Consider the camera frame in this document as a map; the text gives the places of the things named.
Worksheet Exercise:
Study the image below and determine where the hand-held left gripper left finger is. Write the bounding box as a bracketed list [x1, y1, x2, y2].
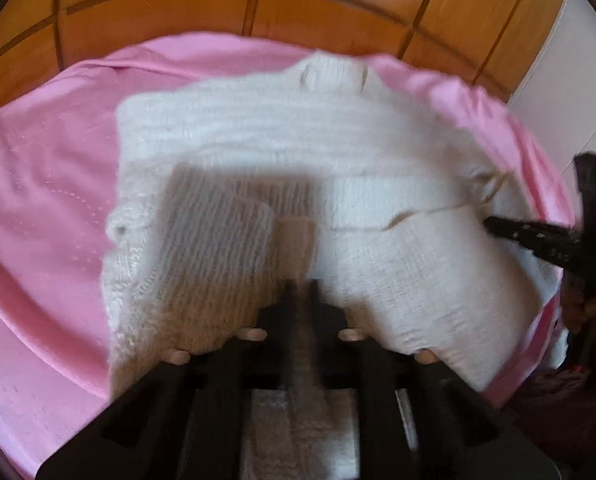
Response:
[35, 279, 305, 480]

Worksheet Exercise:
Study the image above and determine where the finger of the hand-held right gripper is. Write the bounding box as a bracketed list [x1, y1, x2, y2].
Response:
[484, 215, 581, 267]

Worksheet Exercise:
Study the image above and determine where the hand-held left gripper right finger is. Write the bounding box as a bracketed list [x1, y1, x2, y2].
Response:
[305, 279, 561, 480]

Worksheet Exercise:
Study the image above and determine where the white knitted sweater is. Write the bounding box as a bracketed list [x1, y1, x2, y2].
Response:
[100, 50, 561, 480]

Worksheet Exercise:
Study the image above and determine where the person's right hand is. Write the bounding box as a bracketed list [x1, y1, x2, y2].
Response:
[562, 280, 596, 335]

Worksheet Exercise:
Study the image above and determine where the person's dark clothing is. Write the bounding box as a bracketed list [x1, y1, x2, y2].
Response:
[498, 332, 596, 480]

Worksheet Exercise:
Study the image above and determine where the pink blanket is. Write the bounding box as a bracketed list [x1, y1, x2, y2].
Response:
[0, 30, 578, 471]

